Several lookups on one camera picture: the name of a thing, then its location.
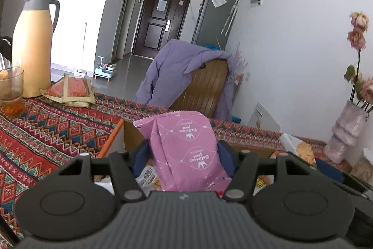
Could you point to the paper sheet on refrigerator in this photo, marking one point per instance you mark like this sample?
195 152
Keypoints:
219 1

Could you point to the white leaning board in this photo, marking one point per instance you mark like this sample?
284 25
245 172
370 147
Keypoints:
263 117

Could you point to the red foil snack packet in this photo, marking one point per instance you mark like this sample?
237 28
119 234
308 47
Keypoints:
264 181

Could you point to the white cracker snack packet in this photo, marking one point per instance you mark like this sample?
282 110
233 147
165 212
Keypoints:
300 149
147 176

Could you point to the white wall socket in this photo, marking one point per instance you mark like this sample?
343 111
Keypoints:
248 77

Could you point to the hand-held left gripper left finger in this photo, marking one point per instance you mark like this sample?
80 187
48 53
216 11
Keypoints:
141 155

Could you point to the wooden chair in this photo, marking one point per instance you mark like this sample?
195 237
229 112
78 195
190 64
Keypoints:
204 85

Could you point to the grey side door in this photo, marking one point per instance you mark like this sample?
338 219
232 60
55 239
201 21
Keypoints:
125 12

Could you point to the purple jacket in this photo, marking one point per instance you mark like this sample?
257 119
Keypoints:
166 74

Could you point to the white umbrella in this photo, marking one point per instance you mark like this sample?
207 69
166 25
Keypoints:
230 17

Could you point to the white door notice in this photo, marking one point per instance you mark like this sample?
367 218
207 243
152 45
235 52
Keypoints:
161 4

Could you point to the red patterned sachet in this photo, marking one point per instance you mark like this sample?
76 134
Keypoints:
54 90
78 90

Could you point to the cream thermos jug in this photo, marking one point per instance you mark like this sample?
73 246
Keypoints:
32 47

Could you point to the clear glass cup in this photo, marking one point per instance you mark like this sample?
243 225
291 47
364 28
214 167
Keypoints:
11 94

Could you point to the pale textured vase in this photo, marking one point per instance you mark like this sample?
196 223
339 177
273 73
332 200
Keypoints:
345 132

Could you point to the small blue stool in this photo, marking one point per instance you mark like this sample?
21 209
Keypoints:
105 71

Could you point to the patterned red tablecloth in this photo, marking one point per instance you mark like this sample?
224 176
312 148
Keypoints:
43 132

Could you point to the dark brown door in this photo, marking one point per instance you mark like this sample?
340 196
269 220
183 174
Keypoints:
157 30

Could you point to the black bag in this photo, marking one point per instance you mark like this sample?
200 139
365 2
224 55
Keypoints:
5 47

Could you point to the pink snack packet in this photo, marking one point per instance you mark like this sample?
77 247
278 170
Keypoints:
186 149

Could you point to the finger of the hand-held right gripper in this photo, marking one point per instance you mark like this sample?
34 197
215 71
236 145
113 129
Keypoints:
329 170

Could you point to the yellow cup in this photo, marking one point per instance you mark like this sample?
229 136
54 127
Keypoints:
3 74

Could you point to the grey refrigerator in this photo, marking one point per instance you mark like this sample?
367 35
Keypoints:
209 24

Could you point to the beige patterned container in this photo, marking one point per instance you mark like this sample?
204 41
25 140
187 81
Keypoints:
362 164

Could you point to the white mop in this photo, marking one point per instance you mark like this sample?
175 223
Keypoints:
84 47

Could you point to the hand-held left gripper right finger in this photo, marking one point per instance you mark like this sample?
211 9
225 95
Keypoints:
227 158

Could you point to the red cardboard box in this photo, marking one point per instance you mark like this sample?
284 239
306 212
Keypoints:
132 135

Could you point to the dried pink flowers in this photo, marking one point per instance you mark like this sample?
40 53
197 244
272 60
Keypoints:
357 33

